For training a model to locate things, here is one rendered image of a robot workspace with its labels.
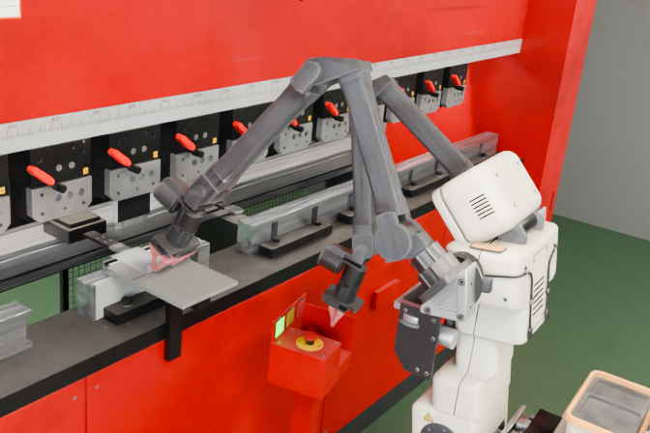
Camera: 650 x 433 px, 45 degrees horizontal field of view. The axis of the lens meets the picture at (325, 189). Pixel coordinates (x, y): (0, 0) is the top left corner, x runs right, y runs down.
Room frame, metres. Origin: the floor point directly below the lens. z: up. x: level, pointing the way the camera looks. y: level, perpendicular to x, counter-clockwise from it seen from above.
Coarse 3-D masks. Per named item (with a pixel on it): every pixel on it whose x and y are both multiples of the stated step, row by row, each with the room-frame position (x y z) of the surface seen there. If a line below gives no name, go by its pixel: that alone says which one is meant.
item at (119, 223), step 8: (112, 200) 1.74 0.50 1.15; (120, 200) 1.73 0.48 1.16; (128, 200) 1.75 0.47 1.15; (136, 200) 1.77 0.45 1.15; (144, 200) 1.79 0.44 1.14; (112, 208) 1.74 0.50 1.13; (120, 208) 1.73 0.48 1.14; (128, 208) 1.75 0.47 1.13; (136, 208) 1.77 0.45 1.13; (144, 208) 1.79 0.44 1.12; (112, 216) 1.74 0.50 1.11; (120, 216) 1.73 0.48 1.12; (128, 216) 1.75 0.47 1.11; (136, 216) 1.78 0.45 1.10; (144, 216) 1.81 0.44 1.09; (120, 224) 1.74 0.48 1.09; (128, 224) 1.76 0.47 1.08
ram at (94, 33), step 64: (64, 0) 1.58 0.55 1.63; (128, 0) 1.71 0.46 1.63; (192, 0) 1.87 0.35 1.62; (256, 0) 2.05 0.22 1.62; (320, 0) 2.27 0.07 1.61; (384, 0) 2.55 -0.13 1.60; (448, 0) 2.90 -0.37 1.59; (512, 0) 3.36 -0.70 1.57; (0, 64) 1.46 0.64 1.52; (64, 64) 1.57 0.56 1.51; (128, 64) 1.71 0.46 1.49; (192, 64) 1.87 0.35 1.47; (256, 64) 2.06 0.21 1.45; (448, 64) 2.96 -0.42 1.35; (128, 128) 1.71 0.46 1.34
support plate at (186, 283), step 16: (112, 272) 1.67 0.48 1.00; (128, 272) 1.68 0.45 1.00; (160, 272) 1.69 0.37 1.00; (176, 272) 1.70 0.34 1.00; (192, 272) 1.71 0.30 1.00; (208, 272) 1.72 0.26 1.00; (144, 288) 1.61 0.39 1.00; (160, 288) 1.61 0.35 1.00; (176, 288) 1.62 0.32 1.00; (192, 288) 1.63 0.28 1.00; (208, 288) 1.63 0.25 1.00; (224, 288) 1.65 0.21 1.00; (176, 304) 1.55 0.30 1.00; (192, 304) 1.56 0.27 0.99
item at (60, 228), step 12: (72, 216) 1.89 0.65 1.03; (84, 216) 1.90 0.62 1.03; (96, 216) 1.91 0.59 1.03; (48, 228) 1.87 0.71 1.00; (60, 228) 1.84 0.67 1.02; (72, 228) 1.84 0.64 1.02; (84, 228) 1.86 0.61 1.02; (96, 228) 1.89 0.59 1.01; (60, 240) 1.85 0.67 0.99; (72, 240) 1.83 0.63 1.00; (96, 240) 1.83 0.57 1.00; (108, 240) 1.83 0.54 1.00; (120, 252) 1.77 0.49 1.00
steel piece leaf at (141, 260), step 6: (138, 252) 1.78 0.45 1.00; (144, 252) 1.79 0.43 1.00; (150, 252) 1.79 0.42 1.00; (120, 258) 1.74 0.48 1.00; (126, 258) 1.74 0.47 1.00; (132, 258) 1.75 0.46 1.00; (138, 258) 1.75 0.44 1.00; (144, 258) 1.75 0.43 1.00; (150, 258) 1.76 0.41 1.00; (132, 264) 1.71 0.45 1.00; (138, 264) 1.72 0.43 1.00; (144, 264) 1.72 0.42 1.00; (150, 264) 1.68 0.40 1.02; (156, 264) 1.70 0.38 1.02; (168, 264) 1.73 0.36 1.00; (138, 270) 1.69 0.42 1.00; (144, 270) 1.69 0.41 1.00; (150, 270) 1.68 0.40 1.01
